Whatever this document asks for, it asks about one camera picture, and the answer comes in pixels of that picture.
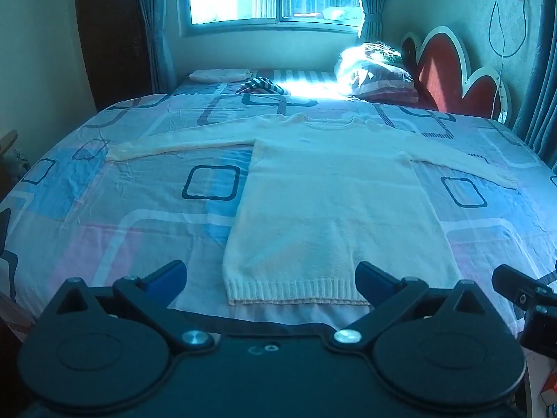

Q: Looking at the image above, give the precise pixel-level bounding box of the red and white headboard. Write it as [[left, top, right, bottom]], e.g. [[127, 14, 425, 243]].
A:
[[400, 26, 511, 125]]

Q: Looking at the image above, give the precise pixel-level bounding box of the cream knitted sweater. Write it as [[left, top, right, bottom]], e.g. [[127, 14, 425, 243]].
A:
[[105, 113, 518, 308]]

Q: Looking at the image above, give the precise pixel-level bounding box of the striped mattress sheet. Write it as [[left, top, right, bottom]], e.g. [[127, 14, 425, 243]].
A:
[[174, 67, 440, 111]]

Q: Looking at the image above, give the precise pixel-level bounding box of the patterned bedsheet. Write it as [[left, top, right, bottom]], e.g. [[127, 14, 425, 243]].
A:
[[0, 91, 557, 358]]

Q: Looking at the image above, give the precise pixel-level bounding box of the hanging cable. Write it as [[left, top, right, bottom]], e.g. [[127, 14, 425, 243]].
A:
[[487, 0, 529, 123]]

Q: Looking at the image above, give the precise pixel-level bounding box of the green floral pillow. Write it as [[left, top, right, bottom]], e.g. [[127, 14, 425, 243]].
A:
[[368, 42, 405, 65]]

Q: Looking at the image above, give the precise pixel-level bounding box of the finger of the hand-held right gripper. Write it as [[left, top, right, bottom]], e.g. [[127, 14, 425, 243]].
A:
[[492, 265, 557, 310]]

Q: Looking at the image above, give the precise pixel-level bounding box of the white flat pillow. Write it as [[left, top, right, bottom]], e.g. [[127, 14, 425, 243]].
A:
[[189, 68, 254, 83]]

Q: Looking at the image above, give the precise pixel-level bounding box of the white plastic bag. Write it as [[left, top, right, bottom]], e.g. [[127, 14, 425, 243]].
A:
[[322, 6, 363, 21]]

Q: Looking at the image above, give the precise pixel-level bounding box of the dark wooden wardrobe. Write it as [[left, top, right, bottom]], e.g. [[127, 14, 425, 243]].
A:
[[73, 0, 154, 113]]

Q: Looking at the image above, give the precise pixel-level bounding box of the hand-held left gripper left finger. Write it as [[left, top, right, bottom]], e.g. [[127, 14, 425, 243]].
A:
[[46, 260, 215, 355]]

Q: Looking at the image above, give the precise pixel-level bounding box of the blue curtain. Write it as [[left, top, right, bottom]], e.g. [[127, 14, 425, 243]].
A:
[[511, 0, 557, 162], [134, 0, 177, 94], [353, 0, 401, 46]]

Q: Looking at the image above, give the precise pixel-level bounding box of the striped pillow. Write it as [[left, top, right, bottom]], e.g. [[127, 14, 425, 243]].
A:
[[334, 46, 419, 105]]

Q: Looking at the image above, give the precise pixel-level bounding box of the wooden object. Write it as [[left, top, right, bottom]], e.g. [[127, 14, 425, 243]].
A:
[[0, 130, 20, 162]]

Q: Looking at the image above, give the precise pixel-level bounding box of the plaid cloth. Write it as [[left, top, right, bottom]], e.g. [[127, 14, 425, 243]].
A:
[[236, 76, 285, 95]]

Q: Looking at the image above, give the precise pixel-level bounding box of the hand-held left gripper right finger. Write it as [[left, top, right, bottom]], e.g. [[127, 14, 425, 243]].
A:
[[328, 261, 499, 351]]

